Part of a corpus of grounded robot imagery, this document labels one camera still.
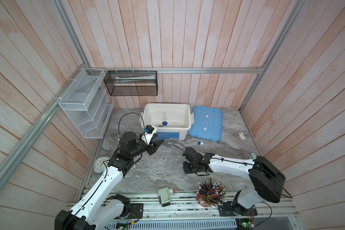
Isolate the blue plastic bin lid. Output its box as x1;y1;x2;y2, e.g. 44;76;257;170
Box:
189;106;223;142

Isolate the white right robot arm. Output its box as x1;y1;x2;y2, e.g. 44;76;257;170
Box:
183;147;286;215

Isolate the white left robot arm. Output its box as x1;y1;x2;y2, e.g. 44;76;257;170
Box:
54;131;163;230

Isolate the white plastic storage bin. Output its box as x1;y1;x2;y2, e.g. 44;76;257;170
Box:
140;103;194;140

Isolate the cup of coloured pencils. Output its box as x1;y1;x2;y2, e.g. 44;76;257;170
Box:
196;177;226;208

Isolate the green white box device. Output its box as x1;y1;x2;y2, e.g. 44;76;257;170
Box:
157;187;176;207

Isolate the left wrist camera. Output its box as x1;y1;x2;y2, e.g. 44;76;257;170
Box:
140;125;157;145

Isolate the round white wall clock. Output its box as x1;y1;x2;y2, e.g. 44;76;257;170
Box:
94;156;110;173

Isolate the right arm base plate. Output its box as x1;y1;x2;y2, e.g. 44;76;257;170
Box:
218;202;258;217

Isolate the white wire wall rack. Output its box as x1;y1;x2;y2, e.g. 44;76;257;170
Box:
58;68;115;139

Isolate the black mesh wall shelf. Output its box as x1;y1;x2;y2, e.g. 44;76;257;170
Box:
103;70;159;96

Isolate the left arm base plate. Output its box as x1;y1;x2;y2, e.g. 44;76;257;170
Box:
119;203;144;219

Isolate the aluminium horizontal wall rail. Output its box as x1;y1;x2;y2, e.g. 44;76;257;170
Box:
90;67;264;74

